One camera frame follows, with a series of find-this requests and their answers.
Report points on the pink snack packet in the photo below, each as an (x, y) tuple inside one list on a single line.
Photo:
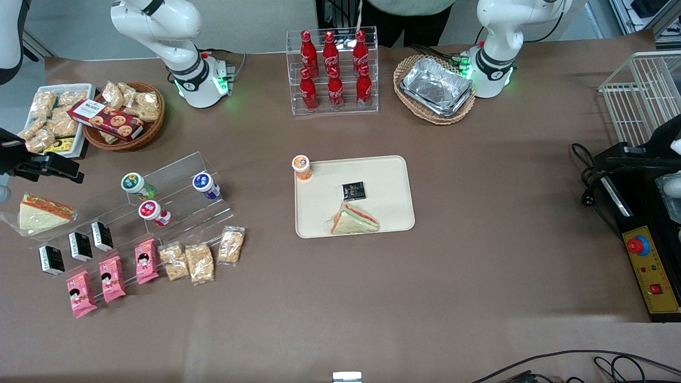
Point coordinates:
[(112, 279), (146, 261), (81, 294)]

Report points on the yellow snack packet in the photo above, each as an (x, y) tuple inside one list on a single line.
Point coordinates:
[(61, 144)]

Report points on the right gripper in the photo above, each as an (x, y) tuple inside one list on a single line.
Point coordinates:
[(11, 150)]

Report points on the red cookie box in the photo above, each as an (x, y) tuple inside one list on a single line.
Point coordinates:
[(106, 119)]

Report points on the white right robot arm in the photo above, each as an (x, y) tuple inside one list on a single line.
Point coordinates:
[(181, 53)]

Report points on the orange gum bottle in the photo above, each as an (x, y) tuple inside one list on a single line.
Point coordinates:
[(301, 167)]

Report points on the aluminium frame rack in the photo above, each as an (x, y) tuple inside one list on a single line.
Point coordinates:
[(665, 21)]

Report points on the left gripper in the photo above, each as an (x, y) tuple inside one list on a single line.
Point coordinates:
[(661, 144)]

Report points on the small black snack packet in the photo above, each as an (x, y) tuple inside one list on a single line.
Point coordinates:
[(354, 190)]

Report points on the clear acrylic tiered stand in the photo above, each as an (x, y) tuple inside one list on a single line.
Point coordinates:
[(181, 213)]

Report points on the black cabinet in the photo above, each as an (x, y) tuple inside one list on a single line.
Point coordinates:
[(338, 16)]

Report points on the light wicker basket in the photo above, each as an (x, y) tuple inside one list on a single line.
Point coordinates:
[(409, 109)]

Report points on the blue gum bottle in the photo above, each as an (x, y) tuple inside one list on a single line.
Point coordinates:
[(205, 185)]

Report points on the triangle sandwich in plastic wrap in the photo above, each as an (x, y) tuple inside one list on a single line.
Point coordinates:
[(354, 221), (40, 214)]

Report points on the clear cereal snack bag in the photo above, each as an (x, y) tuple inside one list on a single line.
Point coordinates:
[(43, 103), (72, 97), (31, 129), (63, 125), (148, 99), (109, 138), (113, 94), (41, 141), (200, 263), (174, 260), (231, 246), (148, 113), (129, 90)]

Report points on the clear acrylic bottle rack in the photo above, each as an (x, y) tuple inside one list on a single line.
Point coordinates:
[(372, 106)]

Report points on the stacked aluminium foil trays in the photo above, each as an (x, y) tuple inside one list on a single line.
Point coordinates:
[(436, 85)]

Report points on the cream plastic tray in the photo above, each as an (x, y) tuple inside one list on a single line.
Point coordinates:
[(388, 202)]

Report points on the white rectangular tray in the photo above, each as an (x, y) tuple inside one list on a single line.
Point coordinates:
[(85, 90)]

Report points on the dark diagonal frame bar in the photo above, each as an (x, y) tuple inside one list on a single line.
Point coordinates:
[(40, 47)]

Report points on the small black white box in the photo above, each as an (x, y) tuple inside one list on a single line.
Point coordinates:
[(81, 246), (51, 259), (101, 235)]

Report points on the dark brown wicker basket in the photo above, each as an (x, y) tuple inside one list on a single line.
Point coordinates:
[(151, 130)]

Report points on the red gum bottle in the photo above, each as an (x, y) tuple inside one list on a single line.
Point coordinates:
[(153, 211)]

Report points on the black yellow control box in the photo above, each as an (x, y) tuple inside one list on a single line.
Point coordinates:
[(652, 271)]

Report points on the red cola bottle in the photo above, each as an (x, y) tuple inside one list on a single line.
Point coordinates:
[(360, 50), (308, 91), (364, 88), (335, 91), (308, 53), (331, 53)]

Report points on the small white object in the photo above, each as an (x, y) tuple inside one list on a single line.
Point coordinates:
[(347, 377)]

